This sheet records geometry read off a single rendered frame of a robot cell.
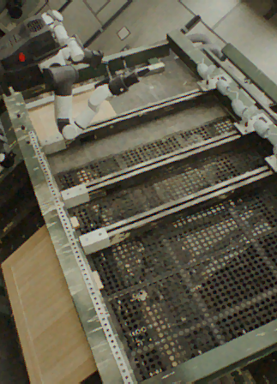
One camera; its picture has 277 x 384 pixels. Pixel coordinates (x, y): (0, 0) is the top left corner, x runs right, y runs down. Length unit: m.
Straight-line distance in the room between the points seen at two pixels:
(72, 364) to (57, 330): 0.20
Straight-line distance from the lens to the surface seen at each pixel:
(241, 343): 1.79
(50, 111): 2.83
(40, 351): 2.34
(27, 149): 2.56
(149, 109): 2.62
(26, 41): 2.26
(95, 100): 2.24
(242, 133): 2.42
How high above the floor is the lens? 1.72
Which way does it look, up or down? 14 degrees down
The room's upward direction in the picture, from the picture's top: 49 degrees clockwise
